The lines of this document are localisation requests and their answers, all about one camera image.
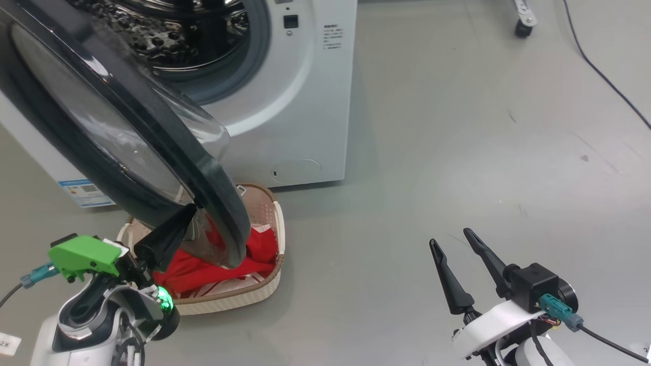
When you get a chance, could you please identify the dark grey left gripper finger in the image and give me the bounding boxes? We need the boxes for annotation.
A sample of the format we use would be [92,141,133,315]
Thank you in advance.
[134,203,197,272]

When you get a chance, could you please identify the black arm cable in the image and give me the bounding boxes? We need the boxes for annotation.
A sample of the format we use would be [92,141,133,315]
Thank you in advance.
[112,325,148,366]

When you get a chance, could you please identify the black round glass washer door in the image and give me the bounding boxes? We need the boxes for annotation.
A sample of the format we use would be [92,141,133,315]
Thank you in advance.
[0,0,251,269]

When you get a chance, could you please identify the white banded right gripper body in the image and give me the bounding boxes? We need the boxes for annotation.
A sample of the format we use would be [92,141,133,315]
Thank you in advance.
[452,300,545,366]

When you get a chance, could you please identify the grey metal stand leg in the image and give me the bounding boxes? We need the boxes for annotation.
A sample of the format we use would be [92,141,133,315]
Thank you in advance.
[511,0,539,26]

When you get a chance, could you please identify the white paper cable tag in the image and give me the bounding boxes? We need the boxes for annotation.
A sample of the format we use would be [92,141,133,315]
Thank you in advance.
[0,332,22,356]

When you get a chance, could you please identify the thin black floor cable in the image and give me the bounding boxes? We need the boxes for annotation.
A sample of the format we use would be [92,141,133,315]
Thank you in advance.
[562,0,651,130]

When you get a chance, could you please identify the perforated steel washer drum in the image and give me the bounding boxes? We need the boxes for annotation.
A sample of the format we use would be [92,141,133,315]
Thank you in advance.
[69,0,250,69]

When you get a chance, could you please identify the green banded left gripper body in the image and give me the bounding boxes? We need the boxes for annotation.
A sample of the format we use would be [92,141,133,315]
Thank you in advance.
[48,235,180,341]

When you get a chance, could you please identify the grey rubber door gasket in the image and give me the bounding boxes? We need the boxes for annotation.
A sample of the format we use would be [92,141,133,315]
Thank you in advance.
[168,0,271,105]

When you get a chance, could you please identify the cream perforated laundry basket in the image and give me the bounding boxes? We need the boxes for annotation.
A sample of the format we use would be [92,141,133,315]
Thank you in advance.
[116,184,286,316]

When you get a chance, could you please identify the teal plug camera cable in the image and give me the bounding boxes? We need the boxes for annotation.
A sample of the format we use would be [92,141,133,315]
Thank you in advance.
[0,262,60,308]
[539,293,651,364]

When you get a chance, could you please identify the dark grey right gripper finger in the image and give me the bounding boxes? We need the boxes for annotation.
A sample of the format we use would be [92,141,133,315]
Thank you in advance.
[463,228,512,299]
[429,239,476,316]

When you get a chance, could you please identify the red and white garment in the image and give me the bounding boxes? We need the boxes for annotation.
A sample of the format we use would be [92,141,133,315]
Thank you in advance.
[153,224,279,298]

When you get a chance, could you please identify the white round filter cover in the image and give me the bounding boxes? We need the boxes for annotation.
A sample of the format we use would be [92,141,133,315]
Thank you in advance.
[271,158,323,185]

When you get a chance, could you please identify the blue energy label sticker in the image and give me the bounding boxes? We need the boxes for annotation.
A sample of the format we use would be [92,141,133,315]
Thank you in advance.
[57,178,116,209]

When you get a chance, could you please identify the white front-load washing machine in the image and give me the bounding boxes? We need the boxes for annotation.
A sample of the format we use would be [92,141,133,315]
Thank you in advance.
[0,0,358,209]

